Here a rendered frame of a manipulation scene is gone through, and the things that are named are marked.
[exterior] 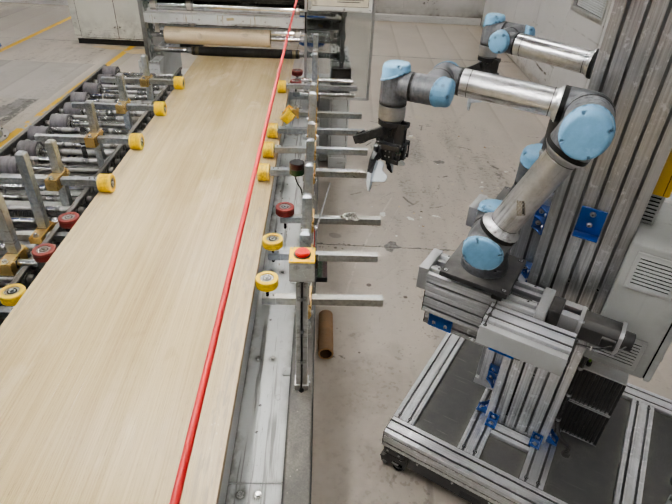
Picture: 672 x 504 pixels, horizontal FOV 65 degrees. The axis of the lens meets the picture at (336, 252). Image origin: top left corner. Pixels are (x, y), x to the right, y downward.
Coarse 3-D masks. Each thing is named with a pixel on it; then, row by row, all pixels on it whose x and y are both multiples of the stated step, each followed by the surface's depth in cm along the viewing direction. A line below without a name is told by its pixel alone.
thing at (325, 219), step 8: (296, 216) 229; (328, 216) 230; (336, 216) 230; (360, 216) 231; (368, 216) 231; (376, 216) 232; (344, 224) 231; (352, 224) 231; (360, 224) 231; (368, 224) 231; (376, 224) 231
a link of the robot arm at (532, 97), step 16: (448, 64) 146; (464, 80) 143; (480, 80) 141; (496, 80) 140; (512, 80) 140; (464, 96) 146; (480, 96) 143; (496, 96) 141; (512, 96) 139; (528, 96) 138; (544, 96) 137; (560, 96) 135; (576, 96) 133; (544, 112) 139; (560, 112) 136
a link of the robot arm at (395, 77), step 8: (384, 64) 138; (392, 64) 136; (400, 64) 137; (408, 64) 137; (384, 72) 138; (392, 72) 136; (400, 72) 136; (408, 72) 137; (384, 80) 139; (392, 80) 137; (400, 80) 137; (408, 80) 137; (384, 88) 140; (392, 88) 139; (400, 88) 138; (384, 96) 141; (392, 96) 140; (400, 96) 139; (384, 104) 142; (392, 104) 141; (400, 104) 141
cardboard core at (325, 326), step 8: (320, 312) 298; (328, 312) 296; (320, 320) 292; (328, 320) 291; (320, 328) 287; (328, 328) 286; (320, 336) 282; (328, 336) 281; (320, 344) 277; (328, 344) 276; (320, 352) 278; (328, 352) 280
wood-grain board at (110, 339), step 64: (192, 64) 393; (256, 64) 400; (192, 128) 294; (256, 128) 297; (128, 192) 232; (192, 192) 234; (256, 192) 237; (64, 256) 192; (128, 256) 193; (192, 256) 195; (256, 256) 196; (64, 320) 164; (128, 320) 166; (192, 320) 167; (0, 384) 143; (64, 384) 144; (128, 384) 145; (192, 384) 146; (0, 448) 127; (64, 448) 128; (128, 448) 129; (192, 448) 130
